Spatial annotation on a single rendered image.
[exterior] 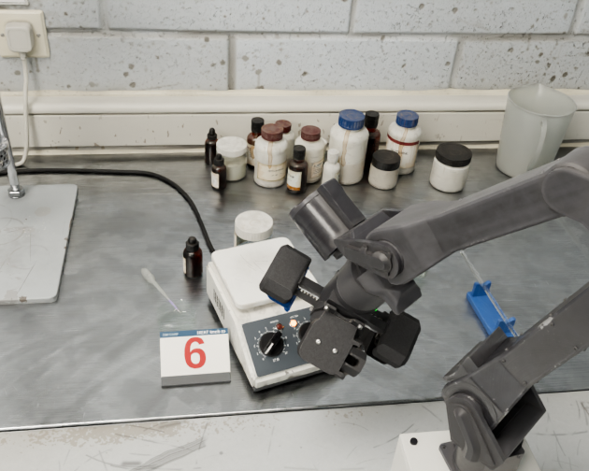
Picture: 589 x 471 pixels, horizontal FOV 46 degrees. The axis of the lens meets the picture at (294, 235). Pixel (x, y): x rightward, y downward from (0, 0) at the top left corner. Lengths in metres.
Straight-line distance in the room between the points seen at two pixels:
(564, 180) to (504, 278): 0.66
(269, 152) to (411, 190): 0.28
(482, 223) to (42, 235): 0.79
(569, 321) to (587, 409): 0.45
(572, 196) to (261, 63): 0.92
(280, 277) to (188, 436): 0.24
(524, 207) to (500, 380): 0.17
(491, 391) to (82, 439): 0.49
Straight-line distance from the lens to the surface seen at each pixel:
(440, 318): 1.06
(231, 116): 1.35
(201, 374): 0.94
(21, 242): 1.18
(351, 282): 0.69
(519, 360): 0.63
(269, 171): 1.26
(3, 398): 0.96
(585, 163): 0.52
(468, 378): 0.65
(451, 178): 1.32
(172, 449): 0.87
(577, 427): 0.99
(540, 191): 0.54
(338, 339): 0.74
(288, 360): 0.91
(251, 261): 0.97
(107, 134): 1.37
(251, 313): 0.92
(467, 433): 0.67
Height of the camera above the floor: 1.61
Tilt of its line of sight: 37 degrees down
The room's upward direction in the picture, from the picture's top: 5 degrees clockwise
